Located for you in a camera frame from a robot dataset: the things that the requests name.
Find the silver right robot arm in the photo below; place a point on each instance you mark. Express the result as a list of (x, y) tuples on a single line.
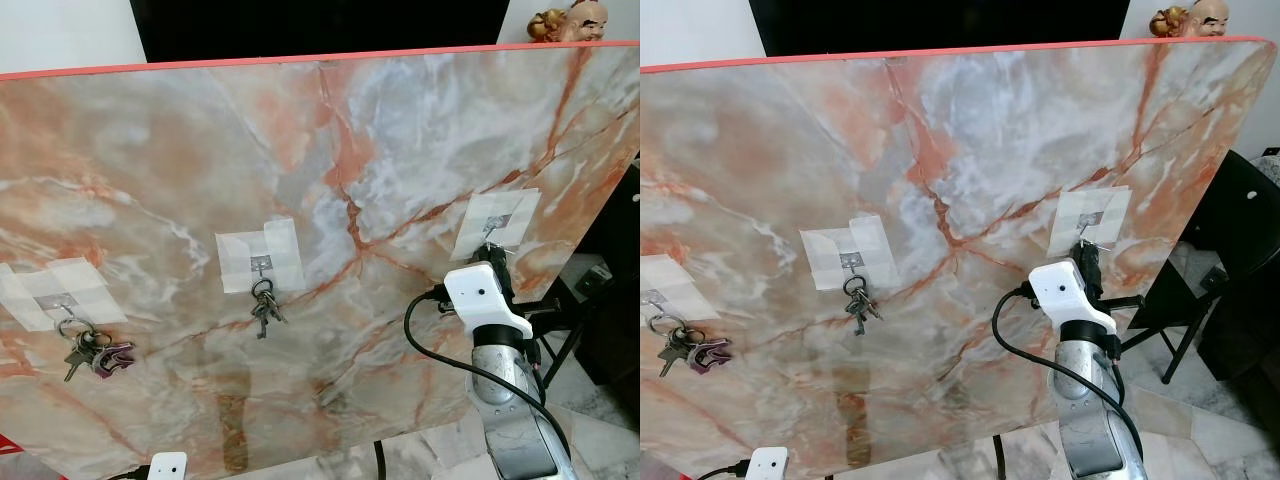
[(1095, 420), (510, 420)]

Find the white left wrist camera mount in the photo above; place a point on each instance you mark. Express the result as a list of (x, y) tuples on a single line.
[(166, 467), (769, 464)]

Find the laughing Buddha wooden figurine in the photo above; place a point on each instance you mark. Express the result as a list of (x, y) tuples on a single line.
[(1205, 18), (580, 22)]

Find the dark plain key bunch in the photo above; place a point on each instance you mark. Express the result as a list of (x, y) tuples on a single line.
[(265, 310), (860, 305)]

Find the marble-pattern table board red edge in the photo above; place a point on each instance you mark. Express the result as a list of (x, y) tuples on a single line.
[(800, 150), (200, 150)]

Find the key bunch with purple tag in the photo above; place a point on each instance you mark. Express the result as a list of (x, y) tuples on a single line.
[(695, 350), (95, 350)]

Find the black television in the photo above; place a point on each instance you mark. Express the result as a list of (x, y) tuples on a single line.
[(320, 25), (940, 22)]

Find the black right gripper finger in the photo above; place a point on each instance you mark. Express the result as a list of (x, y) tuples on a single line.
[(1088, 252), (499, 257)]

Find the white tape patch with hook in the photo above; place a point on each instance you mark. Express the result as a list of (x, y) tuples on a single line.
[(668, 285), (845, 245), (500, 212), (1095, 210), (258, 250), (60, 290)]

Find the black table leg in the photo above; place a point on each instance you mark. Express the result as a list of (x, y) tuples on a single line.
[(992, 455), (381, 462)]

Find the black folding chair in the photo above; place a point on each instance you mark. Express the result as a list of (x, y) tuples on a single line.
[(1230, 250), (615, 330)]

